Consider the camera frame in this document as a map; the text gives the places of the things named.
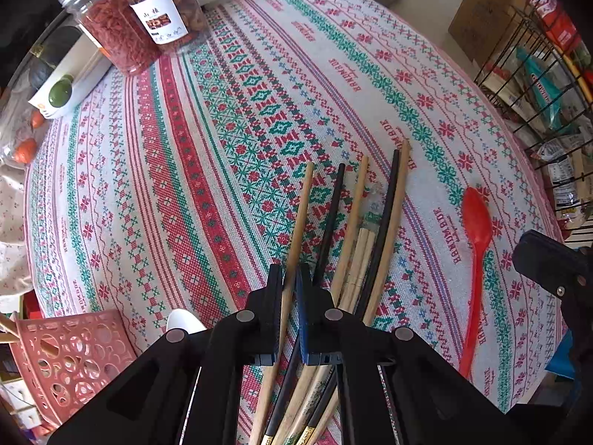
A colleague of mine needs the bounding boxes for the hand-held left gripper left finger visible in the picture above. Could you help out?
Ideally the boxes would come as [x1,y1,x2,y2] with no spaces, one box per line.
[46,263,284,445]

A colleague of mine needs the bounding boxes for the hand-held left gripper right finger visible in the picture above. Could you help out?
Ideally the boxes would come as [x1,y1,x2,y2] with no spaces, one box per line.
[296,264,510,445]

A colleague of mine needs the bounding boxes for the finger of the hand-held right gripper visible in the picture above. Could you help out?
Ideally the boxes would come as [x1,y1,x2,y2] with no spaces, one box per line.
[512,229,593,367]

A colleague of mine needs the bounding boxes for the red plastic spoon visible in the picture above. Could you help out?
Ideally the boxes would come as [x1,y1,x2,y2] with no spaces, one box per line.
[458,186,494,378]

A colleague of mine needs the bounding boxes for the bamboo chopsticks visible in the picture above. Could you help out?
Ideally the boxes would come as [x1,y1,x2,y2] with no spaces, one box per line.
[282,183,387,445]

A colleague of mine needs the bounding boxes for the black chopstick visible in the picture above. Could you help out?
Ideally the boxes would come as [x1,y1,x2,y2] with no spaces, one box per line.
[266,163,347,445]
[296,149,401,445]

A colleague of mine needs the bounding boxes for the pink perforated plastic basket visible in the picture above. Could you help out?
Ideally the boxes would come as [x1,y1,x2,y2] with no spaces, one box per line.
[9,308,140,436]

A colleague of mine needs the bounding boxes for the white snack packet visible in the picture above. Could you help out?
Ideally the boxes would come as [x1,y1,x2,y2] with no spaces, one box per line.
[537,136,589,216]

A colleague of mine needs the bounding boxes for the white spoon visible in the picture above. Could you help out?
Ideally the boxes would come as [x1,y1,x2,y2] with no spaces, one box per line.
[166,308,207,334]

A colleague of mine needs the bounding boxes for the teal snack packet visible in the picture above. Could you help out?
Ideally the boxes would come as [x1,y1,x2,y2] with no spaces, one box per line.
[514,46,580,131]

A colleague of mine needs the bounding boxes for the patterned red green tablecloth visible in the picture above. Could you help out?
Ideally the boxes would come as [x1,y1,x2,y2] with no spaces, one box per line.
[23,0,570,445]

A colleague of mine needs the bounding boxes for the red snack packet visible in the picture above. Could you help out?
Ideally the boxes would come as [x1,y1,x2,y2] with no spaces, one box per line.
[528,0,585,59]

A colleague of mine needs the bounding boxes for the cardboard box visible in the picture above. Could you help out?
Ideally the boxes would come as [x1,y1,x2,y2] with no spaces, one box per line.
[447,0,538,63]

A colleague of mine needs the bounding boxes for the floral cloth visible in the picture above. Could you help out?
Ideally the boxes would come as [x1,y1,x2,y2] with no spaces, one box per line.
[0,162,42,297]

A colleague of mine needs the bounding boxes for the orange fruit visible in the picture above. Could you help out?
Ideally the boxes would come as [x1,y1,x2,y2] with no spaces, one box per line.
[13,138,38,164]

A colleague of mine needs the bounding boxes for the white bowl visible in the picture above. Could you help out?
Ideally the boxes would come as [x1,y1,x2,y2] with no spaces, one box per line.
[28,32,114,119]

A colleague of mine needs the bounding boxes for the clear jar of goji berries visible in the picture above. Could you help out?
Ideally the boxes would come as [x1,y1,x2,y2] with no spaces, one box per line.
[58,0,160,76]

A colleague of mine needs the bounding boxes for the glass jar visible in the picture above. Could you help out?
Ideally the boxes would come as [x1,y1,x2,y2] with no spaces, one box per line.
[0,76,52,168]

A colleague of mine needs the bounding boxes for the black wire rack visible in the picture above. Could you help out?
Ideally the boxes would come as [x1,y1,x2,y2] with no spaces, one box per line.
[473,4,593,223]

